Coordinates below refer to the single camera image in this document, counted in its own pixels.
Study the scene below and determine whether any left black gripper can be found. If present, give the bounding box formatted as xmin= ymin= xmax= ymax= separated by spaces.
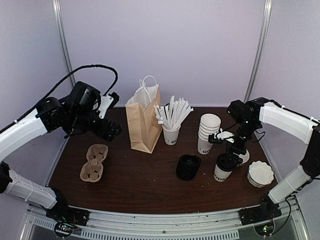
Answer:
xmin=67 ymin=110 xmax=122 ymax=143

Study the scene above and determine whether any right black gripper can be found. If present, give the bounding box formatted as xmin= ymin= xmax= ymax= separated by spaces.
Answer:
xmin=225 ymin=119 xmax=260 ymax=169

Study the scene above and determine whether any black cup lid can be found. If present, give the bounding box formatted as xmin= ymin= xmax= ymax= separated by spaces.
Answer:
xmin=216 ymin=152 xmax=237 ymax=172

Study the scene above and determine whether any brown paper bag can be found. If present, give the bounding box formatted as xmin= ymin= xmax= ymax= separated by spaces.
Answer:
xmin=125 ymin=75 xmax=162 ymax=154

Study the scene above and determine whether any cardboard cup carrier tray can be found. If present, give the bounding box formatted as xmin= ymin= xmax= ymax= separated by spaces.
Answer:
xmin=79 ymin=144 xmax=109 ymax=183

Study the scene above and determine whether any white paper coffee cup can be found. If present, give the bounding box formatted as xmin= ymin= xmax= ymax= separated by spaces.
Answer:
xmin=213 ymin=164 xmax=233 ymax=182

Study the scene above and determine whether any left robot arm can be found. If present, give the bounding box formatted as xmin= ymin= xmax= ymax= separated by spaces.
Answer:
xmin=0 ymin=81 xmax=122 ymax=222

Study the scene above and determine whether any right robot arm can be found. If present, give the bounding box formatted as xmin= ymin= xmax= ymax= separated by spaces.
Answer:
xmin=222 ymin=97 xmax=320 ymax=221

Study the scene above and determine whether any white round bowl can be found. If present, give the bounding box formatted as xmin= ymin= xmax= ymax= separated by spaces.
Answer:
xmin=237 ymin=150 xmax=250 ymax=167

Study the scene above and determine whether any white scalloped bowl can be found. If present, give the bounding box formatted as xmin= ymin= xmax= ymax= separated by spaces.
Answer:
xmin=247 ymin=160 xmax=275 ymax=188

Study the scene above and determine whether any stack of white paper cups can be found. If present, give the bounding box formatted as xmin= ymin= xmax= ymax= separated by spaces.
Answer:
xmin=197 ymin=113 xmax=221 ymax=155

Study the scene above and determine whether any stack of black lids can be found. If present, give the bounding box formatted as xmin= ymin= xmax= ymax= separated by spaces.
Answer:
xmin=176 ymin=154 xmax=201 ymax=181

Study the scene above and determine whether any paper cup holding straws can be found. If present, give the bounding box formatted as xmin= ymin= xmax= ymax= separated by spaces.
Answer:
xmin=162 ymin=125 xmax=181 ymax=146

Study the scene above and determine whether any bundle of wrapped straws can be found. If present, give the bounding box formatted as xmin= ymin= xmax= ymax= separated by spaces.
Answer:
xmin=153 ymin=95 xmax=194 ymax=131

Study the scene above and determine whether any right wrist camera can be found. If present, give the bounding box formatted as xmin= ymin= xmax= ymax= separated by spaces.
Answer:
xmin=208 ymin=128 xmax=235 ymax=144

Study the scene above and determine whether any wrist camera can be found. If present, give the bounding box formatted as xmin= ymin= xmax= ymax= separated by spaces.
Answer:
xmin=208 ymin=128 xmax=235 ymax=144
xmin=97 ymin=92 xmax=120 ymax=119

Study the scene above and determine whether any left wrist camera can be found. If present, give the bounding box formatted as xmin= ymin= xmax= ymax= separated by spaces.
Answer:
xmin=97 ymin=92 xmax=120 ymax=119

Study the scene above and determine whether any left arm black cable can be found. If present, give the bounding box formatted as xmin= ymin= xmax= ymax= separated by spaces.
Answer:
xmin=14 ymin=64 xmax=119 ymax=123

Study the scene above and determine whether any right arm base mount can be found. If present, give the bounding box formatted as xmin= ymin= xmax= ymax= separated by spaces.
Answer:
xmin=238 ymin=205 xmax=282 ymax=237

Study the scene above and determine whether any right metal wall post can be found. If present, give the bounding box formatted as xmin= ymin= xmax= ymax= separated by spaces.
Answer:
xmin=244 ymin=0 xmax=273 ymax=102

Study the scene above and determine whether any metal wall post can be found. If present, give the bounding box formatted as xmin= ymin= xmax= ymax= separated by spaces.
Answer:
xmin=52 ymin=0 xmax=73 ymax=73
xmin=244 ymin=0 xmax=273 ymax=102

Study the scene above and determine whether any aluminium front rail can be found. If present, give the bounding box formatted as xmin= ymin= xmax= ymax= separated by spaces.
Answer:
xmin=24 ymin=194 xmax=306 ymax=240

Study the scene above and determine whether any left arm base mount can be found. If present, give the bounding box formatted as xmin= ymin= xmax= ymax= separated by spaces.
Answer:
xmin=42 ymin=206 xmax=90 ymax=239

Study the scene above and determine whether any left metal wall post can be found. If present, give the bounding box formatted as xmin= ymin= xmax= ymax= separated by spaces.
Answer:
xmin=52 ymin=0 xmax=73 ymax=73

